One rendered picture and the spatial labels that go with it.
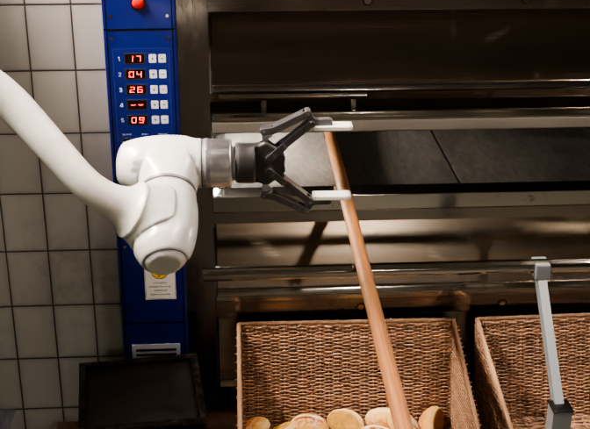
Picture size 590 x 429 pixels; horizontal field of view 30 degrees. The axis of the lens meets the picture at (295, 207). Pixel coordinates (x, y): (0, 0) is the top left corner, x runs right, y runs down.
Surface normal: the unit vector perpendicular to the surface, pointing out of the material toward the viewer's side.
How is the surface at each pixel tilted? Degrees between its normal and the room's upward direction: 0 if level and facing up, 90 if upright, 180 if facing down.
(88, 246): 90
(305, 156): 0
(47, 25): 90
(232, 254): 70
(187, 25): 90
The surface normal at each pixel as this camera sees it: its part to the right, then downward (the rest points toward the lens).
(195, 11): 0.07, 0.40
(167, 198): 0.47, -0.61
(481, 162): 0.00, -0.91
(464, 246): 0.07, 0.07
